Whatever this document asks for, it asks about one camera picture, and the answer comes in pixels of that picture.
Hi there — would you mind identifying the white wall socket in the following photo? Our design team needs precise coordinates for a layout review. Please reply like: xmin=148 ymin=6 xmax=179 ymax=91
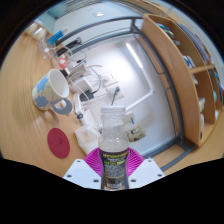
xmin=101 ymin=72 xmax=118 ymax=87
xmin=106 ymin=85 xmax=125 ymax=101

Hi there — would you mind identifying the white power adapter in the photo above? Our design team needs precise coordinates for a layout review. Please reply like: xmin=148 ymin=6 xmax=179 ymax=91
xmin=73 ymin=76 xmax=93 ymax=93

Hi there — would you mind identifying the grey metal desk frame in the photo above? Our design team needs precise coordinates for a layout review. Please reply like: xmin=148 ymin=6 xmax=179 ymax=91
xmin=54 ymin=14 xmax=198 ymax=171

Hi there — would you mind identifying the round white small object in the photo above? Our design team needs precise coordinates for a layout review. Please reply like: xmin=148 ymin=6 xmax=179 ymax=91
xmin=32 ymin=27 xmax=48 ymax=40
xmin=24 ymin=21 xmax=39 ymax=34

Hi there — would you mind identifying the clear plastic bottle dark label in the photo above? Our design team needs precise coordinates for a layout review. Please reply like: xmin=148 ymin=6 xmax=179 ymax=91
xmin=97 ymin=105 xmax=130 ymax=191

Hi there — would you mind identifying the flat round red coaster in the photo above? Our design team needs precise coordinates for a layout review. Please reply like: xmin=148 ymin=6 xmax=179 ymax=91
xmin=46 ymin=127 xmax=71 ymax=159

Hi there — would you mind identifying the cream mug blue map print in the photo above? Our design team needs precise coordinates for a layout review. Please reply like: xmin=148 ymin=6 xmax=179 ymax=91
xmin=31 ymin=68 xmax=74 ymax=116

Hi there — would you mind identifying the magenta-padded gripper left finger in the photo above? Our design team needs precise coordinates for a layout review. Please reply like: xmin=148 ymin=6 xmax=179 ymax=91
xmin=63 ymin=147 xmax=102 ymax=190

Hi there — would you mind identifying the white desk lamp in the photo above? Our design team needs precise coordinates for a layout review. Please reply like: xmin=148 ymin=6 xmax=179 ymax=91
xmin=124 ymin=42 xmax=154 ymax=113

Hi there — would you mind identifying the wooden shelf unit with items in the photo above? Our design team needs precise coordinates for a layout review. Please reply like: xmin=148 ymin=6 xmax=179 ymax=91
xmin=141 ymin=13 xmax=224 ymax=148

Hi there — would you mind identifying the white tissue pack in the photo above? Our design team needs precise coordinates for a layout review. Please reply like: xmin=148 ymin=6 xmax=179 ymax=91
xmin=73 ymin=123 xmax=101 ymax=156

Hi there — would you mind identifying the black power cable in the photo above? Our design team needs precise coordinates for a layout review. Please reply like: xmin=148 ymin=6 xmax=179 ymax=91
xmin=111 ymin=87 xmax=120 ymax=107

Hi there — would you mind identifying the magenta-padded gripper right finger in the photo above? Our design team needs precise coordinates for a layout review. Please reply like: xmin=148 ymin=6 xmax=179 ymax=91
xmin=126 ymin=147 xmax=166 ymax=190

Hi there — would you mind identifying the black handheld device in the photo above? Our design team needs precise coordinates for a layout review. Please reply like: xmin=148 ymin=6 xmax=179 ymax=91
xmin=54 ymin=37 xmax=83 ymax=56

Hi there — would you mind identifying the blue tube white cap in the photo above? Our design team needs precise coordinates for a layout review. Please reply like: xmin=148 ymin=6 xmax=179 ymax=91
xmin=46 ymin=28 xmax=70 ymax=46

